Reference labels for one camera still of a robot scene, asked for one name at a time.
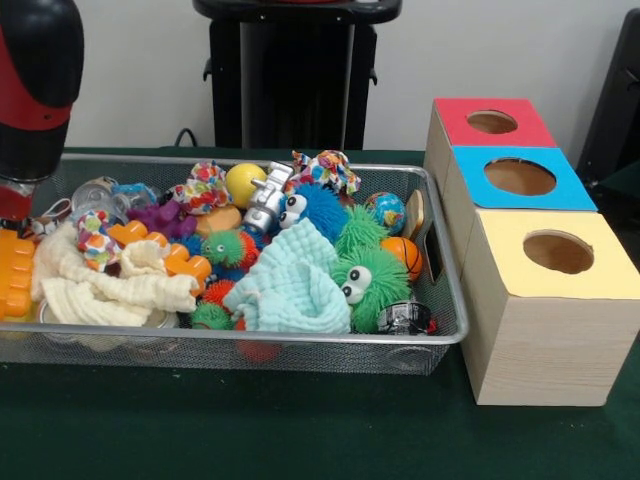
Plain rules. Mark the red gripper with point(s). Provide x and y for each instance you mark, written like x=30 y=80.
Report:
x=15 y=205

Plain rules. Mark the orange striped tiger plush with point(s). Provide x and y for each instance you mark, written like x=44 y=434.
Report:
x=45 y=226

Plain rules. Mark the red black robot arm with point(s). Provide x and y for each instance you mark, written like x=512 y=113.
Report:
x=35 y=75

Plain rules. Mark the wooden three-hole box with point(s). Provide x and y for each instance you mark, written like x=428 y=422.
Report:
x=545 y=340

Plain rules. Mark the orange yellow block toy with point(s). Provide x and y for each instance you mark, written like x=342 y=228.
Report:
x=15 y=275

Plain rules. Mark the cream muslin cloth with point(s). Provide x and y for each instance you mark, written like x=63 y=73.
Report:
x=95 y=292

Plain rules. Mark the long orange plastic toy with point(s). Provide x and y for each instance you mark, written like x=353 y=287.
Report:
x=185 y=262

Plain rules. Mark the yellow ball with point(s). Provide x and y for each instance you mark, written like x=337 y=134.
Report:
x=242 y=184

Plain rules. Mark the silver robot toy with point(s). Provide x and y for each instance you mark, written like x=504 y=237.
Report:
x=262 y=200

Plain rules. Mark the light blue muslin cloth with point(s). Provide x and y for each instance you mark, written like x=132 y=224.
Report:
x=290 y=280

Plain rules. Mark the blue puffer toy with eyes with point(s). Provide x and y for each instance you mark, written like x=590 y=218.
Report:
x=322 y=205

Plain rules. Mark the dark green tablecloth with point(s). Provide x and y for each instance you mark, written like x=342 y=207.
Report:
x=300 y=430
x=625 y=185

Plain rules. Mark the small globe ball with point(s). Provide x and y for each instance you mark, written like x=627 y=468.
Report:
x=387 y=210

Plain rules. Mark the green puffer toy with eyes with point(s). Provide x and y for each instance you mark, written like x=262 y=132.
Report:
x=385 y=280

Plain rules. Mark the small orange basketball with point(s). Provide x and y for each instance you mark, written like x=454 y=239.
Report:
x=402 y=255

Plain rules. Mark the black office chair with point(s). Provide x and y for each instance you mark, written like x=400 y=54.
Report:
x=615 y=100

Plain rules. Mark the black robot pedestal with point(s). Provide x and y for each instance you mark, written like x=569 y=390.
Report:
x=295 y=90

